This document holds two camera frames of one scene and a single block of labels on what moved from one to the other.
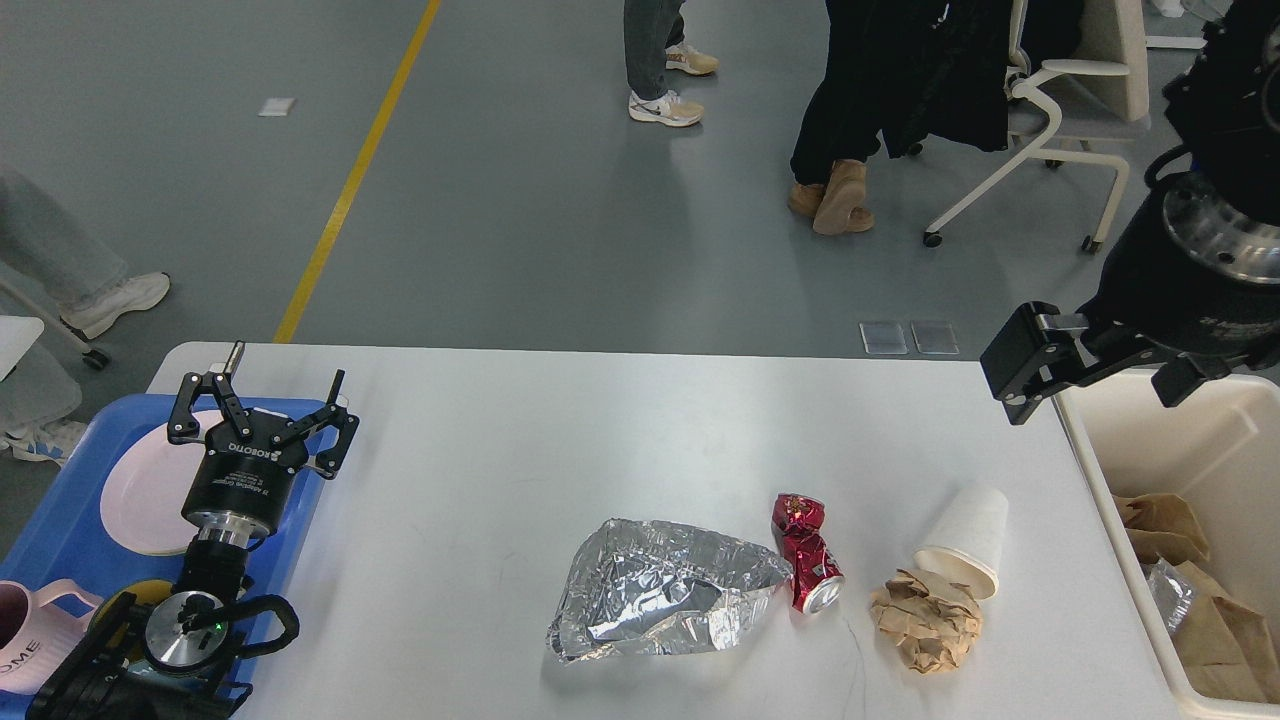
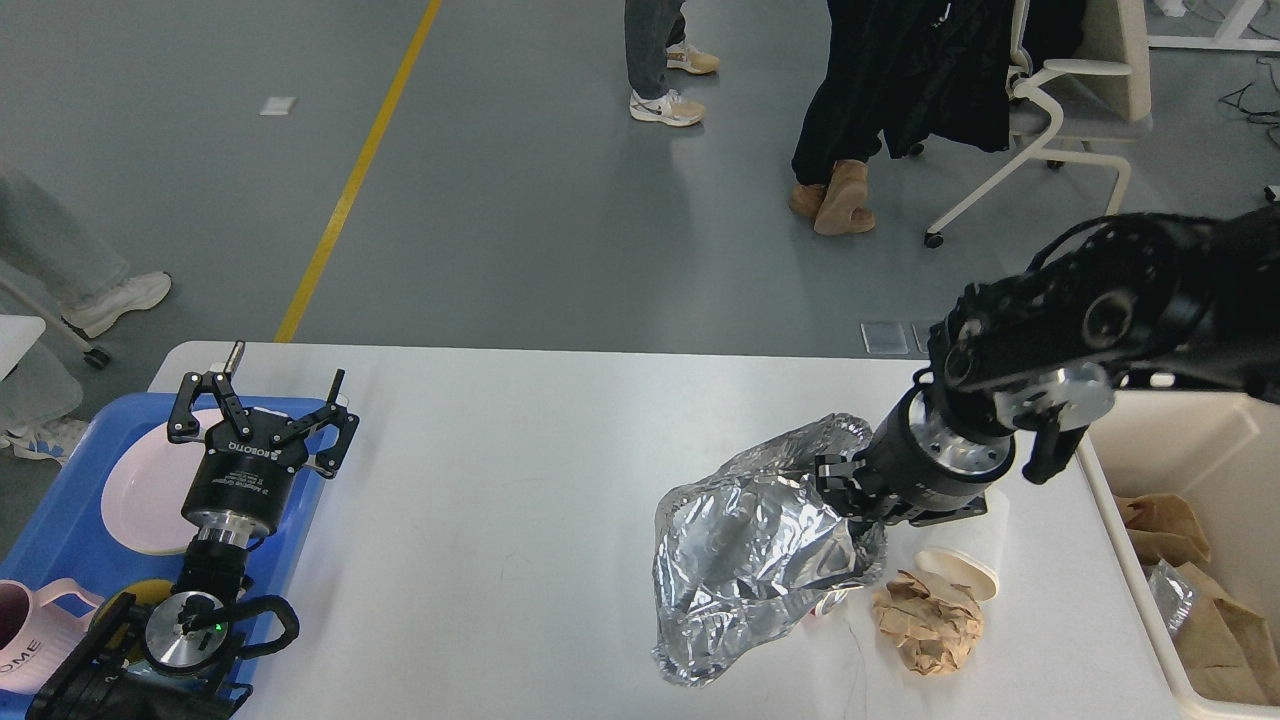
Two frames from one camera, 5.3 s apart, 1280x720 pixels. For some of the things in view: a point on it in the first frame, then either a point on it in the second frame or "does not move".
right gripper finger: (1040, 350) to (836, 484)
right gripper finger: (1177, 378) to (922, 513)
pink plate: (146, 486) does not move
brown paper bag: (1161, 524) does not move
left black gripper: (238, 491) does not move
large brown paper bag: (1225, 649) does not move
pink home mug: (36, 635) does not move
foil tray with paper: (1173, 594) does not move
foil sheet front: (642, 587) to (741, 555)
